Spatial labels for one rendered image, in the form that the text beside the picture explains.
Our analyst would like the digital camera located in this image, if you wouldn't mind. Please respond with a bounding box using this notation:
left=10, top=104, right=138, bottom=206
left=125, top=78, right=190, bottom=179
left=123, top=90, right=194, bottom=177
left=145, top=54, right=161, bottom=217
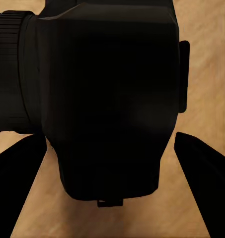
left=0, top=0, right=190, bottom=207

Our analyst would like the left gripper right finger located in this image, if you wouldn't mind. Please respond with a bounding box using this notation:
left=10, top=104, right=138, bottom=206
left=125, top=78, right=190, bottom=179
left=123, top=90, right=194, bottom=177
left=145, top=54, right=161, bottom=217
left=174, top=132, right=225, bottom=238

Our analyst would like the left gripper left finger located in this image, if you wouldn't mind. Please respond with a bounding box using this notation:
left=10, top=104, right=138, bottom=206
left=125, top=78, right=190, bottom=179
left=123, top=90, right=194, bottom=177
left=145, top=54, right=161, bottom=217
left=0, top=132, right=47, bottom=238

